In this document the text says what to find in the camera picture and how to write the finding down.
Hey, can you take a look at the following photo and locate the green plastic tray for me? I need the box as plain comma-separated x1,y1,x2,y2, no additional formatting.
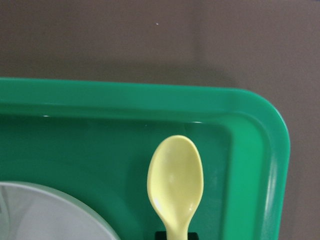
0,77,290,240

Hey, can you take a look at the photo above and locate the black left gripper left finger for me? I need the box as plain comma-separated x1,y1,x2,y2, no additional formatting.
154,231,167,240

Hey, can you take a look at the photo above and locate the white round plate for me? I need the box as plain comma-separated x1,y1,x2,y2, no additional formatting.
0,181,119,240

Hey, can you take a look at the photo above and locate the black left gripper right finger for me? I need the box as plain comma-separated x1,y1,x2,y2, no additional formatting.
187,232,199,240

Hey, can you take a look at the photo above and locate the yellow plastic spoon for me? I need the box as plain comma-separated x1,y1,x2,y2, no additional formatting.
146,135,204,240

